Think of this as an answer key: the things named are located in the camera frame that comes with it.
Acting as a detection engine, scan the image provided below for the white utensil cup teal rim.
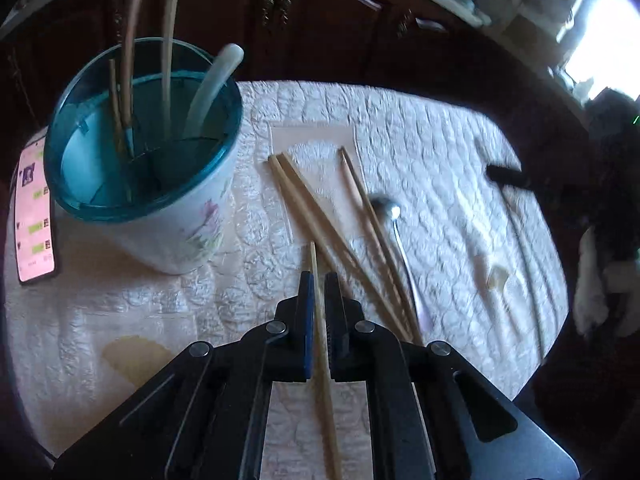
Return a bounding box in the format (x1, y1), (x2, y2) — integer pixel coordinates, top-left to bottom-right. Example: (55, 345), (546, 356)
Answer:
(43, 36), (244, 276)

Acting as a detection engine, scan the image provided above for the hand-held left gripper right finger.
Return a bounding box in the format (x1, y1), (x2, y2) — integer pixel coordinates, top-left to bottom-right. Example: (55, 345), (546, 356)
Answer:
(324, 272), (581, 480)

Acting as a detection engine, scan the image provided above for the reddish brown wooden chopstick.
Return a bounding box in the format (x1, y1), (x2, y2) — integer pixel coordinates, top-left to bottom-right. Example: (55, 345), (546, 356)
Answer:
(121, 0), (151, 160)

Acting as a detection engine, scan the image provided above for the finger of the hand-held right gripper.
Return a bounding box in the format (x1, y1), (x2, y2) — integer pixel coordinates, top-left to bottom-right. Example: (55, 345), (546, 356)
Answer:
(486, 164), (533, 187)

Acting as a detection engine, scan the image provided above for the thick pale wooden stick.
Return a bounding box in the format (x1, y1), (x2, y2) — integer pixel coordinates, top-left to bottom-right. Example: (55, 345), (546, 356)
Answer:
(160, 0), (187, 136)

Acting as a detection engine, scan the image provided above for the metal spoon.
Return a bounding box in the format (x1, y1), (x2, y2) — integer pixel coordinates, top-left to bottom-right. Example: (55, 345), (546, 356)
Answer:
(369, 194), (432, 346)

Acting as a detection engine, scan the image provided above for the wooden base cabinet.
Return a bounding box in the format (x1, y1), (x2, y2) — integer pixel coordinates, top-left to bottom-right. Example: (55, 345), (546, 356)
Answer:
(0, 0), (596, 201)

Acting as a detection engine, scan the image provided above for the black smartphone pink screen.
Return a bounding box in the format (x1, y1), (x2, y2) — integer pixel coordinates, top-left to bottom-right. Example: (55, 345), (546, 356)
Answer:
(14, 135), (62, 286)

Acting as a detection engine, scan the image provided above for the bright window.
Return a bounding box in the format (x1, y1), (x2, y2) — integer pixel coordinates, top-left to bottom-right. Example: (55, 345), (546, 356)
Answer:
(555, 0), (640, 101)

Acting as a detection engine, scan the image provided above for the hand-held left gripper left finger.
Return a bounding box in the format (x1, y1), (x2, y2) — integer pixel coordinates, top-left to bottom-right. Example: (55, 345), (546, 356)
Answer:
(50, 270), (317, 480)

